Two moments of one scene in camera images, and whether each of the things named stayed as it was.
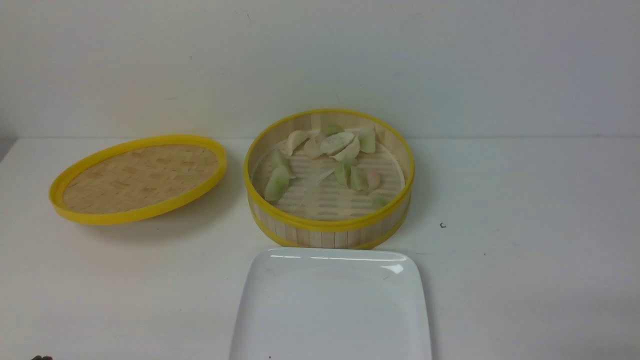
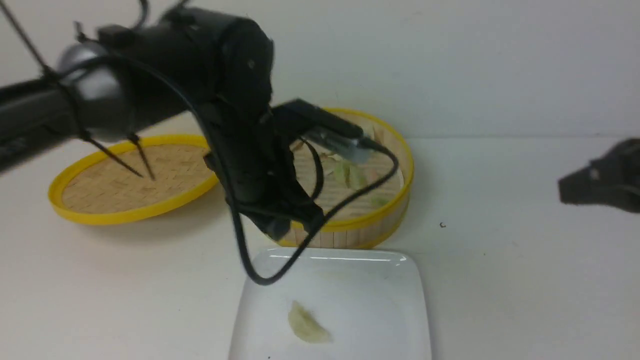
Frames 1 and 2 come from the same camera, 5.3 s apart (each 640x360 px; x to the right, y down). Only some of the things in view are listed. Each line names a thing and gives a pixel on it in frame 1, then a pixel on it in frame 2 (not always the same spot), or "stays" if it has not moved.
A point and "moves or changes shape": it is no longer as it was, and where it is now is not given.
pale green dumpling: [277, 183] moves or changes shape
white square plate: [331, 303] stays
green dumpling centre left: [343, 170] stays
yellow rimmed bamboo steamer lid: [135, 177] stays
